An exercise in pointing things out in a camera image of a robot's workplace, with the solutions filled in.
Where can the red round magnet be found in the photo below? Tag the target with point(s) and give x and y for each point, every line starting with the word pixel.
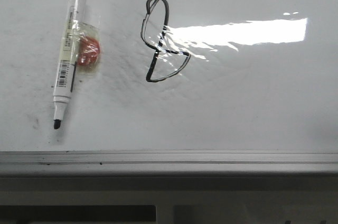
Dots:
pixel 89 51

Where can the clear adhesive tape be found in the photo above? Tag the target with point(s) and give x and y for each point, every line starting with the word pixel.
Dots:
pixel 91 29

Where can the white black-tip whiteboard marker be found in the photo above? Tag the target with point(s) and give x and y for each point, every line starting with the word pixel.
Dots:
pixel 67 63

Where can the white whiteboard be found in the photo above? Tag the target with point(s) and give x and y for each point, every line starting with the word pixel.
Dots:
pixel 175 75

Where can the aluminium whiteboard frame rail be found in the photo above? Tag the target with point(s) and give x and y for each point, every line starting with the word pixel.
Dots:
pixel 165 163

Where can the white table frame below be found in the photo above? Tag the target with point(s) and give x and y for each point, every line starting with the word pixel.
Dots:
pixel 303 199

